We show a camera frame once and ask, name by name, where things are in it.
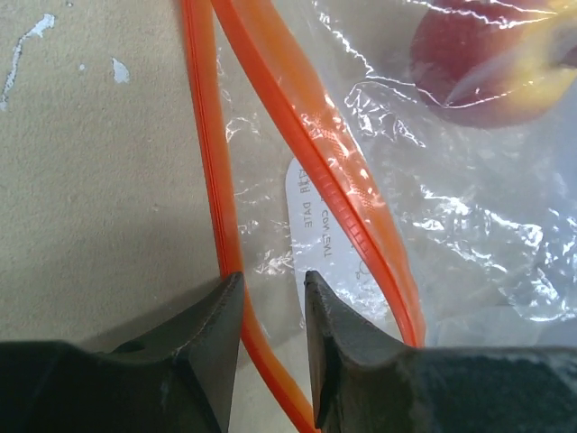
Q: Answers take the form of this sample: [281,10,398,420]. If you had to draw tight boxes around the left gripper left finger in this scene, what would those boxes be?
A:
[1,272,244,432]

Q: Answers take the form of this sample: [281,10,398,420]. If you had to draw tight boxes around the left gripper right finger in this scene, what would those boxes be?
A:
[304,271,576,432]

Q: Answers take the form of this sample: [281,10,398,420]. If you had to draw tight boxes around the orange zip bag with apples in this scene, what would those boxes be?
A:
[180,1,576,432]

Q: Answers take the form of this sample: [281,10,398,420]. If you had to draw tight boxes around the fake pomegranate red yellow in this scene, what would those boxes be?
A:
[409,1,576,129]

